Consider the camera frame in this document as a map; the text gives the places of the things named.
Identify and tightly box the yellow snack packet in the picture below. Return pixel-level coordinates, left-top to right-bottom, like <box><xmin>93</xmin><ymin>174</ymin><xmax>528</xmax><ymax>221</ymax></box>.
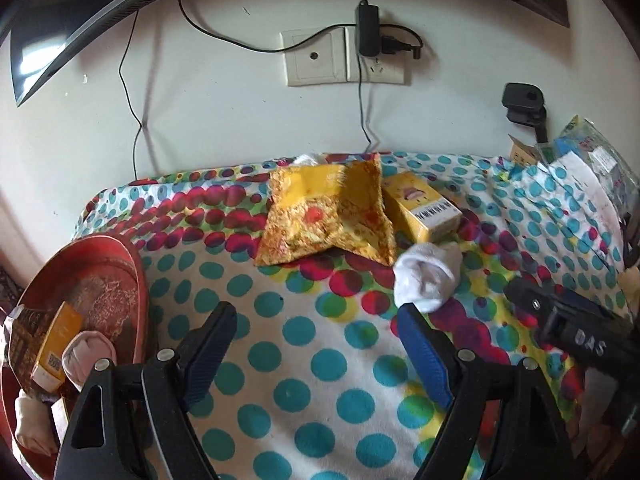
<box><xmin>253</xmin><ymin>152</ymin><xmax>399</xmax><ymax>269</ymax></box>

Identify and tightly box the black curved monitor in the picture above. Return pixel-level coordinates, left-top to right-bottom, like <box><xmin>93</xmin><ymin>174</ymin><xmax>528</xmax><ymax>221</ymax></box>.
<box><xmin>0</xmin><ymin>0</ymin><xmax>572</xmax><ymax>109</ymax></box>

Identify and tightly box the thin black hanging cable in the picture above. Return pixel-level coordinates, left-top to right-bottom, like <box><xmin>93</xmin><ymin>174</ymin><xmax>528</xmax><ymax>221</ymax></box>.
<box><xmin>118</xmin><ymin>10</ymin><xmax>146</xmax><ymax>181</ymax></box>

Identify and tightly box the black clamp mount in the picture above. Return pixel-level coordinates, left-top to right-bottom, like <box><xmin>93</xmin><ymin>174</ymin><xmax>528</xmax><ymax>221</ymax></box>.
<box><xmin>502</xmin><ymin>82</ymin><xmax>551</xmax><ymax>144</ymax></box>

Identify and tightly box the dark brown snack packet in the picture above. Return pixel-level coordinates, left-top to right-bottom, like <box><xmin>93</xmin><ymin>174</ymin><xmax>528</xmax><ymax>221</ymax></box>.
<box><xmin>4</xmin><ymin>307</ymin><xmax>66</xmax><ymax>397</ymax></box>

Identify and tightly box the clear plastic bag of packets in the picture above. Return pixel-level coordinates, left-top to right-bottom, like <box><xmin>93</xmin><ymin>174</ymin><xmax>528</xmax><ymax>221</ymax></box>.
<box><xmin>537</xmin><ymin>115</ymin><xmax>640</xmax><ymax>212</ymax></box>

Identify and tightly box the black adapter cable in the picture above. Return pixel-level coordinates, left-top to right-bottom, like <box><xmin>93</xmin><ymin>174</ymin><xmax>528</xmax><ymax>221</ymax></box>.
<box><xmin>357</xmin><ymin>55</ymin><xmax>374</xmax><ymax>154</ymax></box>

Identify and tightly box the white coaxial wall plate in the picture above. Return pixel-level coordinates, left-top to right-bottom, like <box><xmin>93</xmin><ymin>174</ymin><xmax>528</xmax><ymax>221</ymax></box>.
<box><xmin>280</xmin><ymin>27</ymin><xmax>349</xmax><ymax>87</ymax></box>

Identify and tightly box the black monitor power cable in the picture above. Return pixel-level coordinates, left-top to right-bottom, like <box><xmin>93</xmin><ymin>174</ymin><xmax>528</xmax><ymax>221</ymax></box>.
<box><xmin>177</xmin><ymin>0</ymin><xmax>424</xmax><ymax>59</ymax></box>

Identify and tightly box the white power socket plate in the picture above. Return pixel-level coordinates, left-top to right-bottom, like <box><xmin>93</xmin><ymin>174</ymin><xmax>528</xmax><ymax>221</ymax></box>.
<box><xmin>345</xmin><ymin>27</ymin><xmax>412</xmax><ymax>86</ymax></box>

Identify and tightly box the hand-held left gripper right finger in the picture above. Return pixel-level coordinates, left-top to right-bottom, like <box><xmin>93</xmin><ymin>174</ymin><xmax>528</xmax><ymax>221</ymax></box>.
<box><xmin>397</xmin><ymin>304</ymin><xmax>573</xmax><ymax>480</ymax></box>

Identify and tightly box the black angled plug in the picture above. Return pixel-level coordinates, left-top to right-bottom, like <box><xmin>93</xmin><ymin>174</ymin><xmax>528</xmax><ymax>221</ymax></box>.
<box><xmin>380</xmin><ymin>35</ymin><xmax>424</xmax><ymax>59</ymax></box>

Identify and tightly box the brown cardboard box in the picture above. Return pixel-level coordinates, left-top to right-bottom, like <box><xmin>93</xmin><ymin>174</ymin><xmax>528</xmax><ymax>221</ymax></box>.
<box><xmin>507</xmin><ymin>132</ymin><xmax>544</xmax><ymax>167</ymax></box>

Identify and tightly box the black power adapter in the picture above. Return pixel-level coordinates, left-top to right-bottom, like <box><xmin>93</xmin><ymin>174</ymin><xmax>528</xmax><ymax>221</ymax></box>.
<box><xmin>355</xmin><ymin>0</ymin><xmax>383</xmax><ymax>58</ymax></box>

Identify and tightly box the small tan medicine box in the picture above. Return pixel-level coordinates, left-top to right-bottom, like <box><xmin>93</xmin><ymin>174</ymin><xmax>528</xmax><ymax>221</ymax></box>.
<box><xmin>30</xmin><ymin>301</ymin><xmax>85</xmax><ymax>392</ymax></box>

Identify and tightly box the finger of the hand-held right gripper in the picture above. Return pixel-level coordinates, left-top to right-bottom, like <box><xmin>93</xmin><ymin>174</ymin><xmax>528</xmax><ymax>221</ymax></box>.
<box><xmin>502</xmin><ymin>277</ymin><xmax>567</xmax><ymax>332</ymax></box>
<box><xmin>550</xmin><ymin>285</ymin><xmax>626</xmax><ymax>322</ymax></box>

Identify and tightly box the colourful polka dot blanket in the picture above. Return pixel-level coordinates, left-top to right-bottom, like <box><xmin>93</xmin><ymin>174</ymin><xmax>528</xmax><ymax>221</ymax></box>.
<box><xmin>70</xmin><ymin>150</ymin><xmax>640</xmax><ymax>480</ymax></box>

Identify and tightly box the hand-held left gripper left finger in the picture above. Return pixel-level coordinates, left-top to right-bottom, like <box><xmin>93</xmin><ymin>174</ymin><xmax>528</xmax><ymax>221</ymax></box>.
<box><xmin>54</xmin><ymin>301</ymin><xmax>238</xmax><ymax>480</ymax></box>

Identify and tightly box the white stained cloth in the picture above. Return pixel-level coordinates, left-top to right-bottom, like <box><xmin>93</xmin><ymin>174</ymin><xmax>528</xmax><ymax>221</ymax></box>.
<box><xmin>549</xmin><ymin>152</ymin><xmax>627</xmax><ymax>242</ymax></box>

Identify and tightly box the round red tray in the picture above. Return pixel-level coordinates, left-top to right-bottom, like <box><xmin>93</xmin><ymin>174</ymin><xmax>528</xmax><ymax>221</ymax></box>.
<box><xmin>0</xmin><ymin>234</ymin><xmax>151</xmax><ymax>480</ymax></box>

